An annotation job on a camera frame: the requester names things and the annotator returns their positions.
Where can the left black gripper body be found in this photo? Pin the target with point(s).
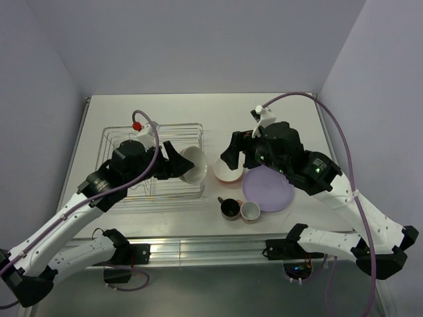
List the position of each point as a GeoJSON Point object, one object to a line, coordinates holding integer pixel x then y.
{"type": "Point", "coordinates": [159, 170]}

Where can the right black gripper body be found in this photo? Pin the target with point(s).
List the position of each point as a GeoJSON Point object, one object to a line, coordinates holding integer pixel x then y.
{"type": "Point", "coordinates": [256, 154]}

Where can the orange bowl white inside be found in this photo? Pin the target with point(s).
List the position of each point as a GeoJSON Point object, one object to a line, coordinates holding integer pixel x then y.
{"type": "Point", "coordinates": [224, 174]}

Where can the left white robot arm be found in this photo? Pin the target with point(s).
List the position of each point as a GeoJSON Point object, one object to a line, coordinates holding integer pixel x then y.
{"type": "Point", "coordinates": [98, 193]}

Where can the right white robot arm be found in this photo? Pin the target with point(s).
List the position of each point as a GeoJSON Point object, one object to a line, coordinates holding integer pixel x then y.
{"type": "Point", "coordinates": [377, 245]}

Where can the purple plate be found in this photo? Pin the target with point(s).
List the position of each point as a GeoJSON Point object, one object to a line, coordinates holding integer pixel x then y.
{"type": "Point", "coordinates": [269, 189]}

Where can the black mug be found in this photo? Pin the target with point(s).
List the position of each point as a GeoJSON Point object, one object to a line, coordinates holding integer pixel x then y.
{"type": "Point", "coordinates": [230, 208]}

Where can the pink mug white inside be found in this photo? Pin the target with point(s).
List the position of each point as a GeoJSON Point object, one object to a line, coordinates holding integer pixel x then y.
{"type": "Point", "coordinates": [249, 211]}

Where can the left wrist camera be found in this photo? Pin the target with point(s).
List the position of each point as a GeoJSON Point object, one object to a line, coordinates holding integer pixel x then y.
{"type": "Point", "coordinates": [145, 134]}

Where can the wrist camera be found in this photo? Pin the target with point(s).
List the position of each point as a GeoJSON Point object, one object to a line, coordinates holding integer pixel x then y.
{"type": "Point", "coordinates": [263, 117]}
{"type": "Point", "coordinates": [145, 134]}

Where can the wire dish rack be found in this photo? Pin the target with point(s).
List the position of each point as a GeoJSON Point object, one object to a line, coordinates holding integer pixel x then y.
{"type": "Point", "coordinates": [153, 194]}

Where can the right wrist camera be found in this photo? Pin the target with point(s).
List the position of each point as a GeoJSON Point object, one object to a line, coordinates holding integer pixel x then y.
{"type": "Point", "coordinates": [263, 117]}

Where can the aluminium rail frame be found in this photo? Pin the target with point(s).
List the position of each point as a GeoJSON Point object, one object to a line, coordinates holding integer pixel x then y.
{"type": "Point", "coordinates": [215, 249]}

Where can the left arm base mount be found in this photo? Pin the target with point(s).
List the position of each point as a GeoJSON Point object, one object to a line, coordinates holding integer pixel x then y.
{"type": "Point", "coordinates": [122, 267]}

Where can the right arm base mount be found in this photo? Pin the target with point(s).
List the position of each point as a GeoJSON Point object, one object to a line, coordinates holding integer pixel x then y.
{"type": "Point", "coordinates": [298, 264]}

